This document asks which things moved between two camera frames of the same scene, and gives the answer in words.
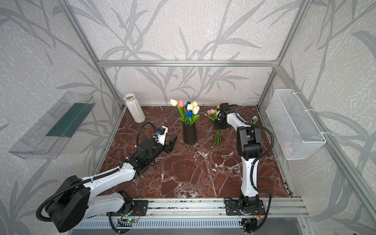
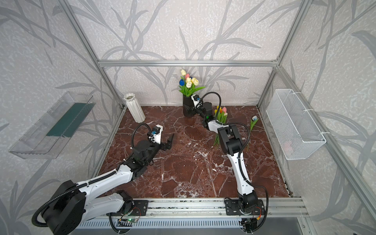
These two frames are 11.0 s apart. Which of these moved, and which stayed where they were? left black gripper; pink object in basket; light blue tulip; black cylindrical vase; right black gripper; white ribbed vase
Moved: right black gripper; black cylindrical vase
Stayed: left black gripper; white ribbed vase; pink object in basket; light blue tulip
